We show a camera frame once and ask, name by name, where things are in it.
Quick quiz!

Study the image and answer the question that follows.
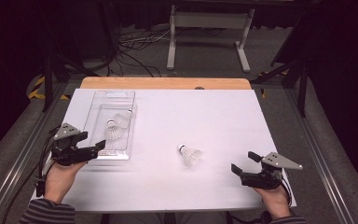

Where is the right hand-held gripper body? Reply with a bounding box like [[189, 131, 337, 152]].
[[240, 151, 304, 190]]

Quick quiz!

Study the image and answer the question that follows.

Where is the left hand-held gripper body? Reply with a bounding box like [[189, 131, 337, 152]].
[[50, 122, 99, 166]]

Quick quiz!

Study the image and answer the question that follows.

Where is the white feather shuttlecock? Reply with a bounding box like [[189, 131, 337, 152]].
[[177, 144, 203, 167], [111, 108, 134, 130], [103, 119, 124, 141]]

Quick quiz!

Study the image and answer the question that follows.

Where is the clear plastic bin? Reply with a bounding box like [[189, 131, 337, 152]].
[[77, 90, 138, 161]]

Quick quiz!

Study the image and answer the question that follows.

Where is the person's right hand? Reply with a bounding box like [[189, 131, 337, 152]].
[[253, 186, 292, 220]]

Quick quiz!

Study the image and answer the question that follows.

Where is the person's left hand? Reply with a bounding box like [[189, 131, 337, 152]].
[[45, 161, 88, 204]]

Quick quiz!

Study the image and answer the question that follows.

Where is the white table cover sheet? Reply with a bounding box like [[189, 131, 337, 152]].
[[26, 88, 296, 214]]

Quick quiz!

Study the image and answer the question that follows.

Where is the yellow black hazard tape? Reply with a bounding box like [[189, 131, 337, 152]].
[[27, 76, 71, 101]]

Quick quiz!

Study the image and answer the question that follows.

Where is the black tripod stand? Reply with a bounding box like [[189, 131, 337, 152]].
[[41, 52, 101, 113]]

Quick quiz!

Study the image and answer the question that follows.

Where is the wooden table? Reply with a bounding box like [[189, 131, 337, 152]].
[[79, 77, 252, 91]]

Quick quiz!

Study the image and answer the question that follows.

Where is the black metal stand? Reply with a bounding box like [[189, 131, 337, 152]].
[[251, 59, 310, 119]]

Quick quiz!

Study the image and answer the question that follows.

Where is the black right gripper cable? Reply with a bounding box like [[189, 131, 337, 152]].
[[281, 178, 293, 208]]

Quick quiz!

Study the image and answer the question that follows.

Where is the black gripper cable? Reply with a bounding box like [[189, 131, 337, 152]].
[[1, 124, 63, 224], [281, 178, 293, 208]]

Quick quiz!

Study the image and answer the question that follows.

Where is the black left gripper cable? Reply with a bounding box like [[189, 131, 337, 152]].
[[1, 124, 63, 224]]

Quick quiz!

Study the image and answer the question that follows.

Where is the aluminium floor rail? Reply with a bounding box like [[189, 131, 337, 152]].
[[0, 77, 76, 224], [283, 88, 358, 224]]

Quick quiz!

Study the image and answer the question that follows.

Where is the tangle of floor cables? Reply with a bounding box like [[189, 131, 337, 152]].
[[106, 26, 172, 78]]

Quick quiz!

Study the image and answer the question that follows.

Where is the white metal stand frame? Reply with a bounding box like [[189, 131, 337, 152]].
[[166, 4, 255, 74]]

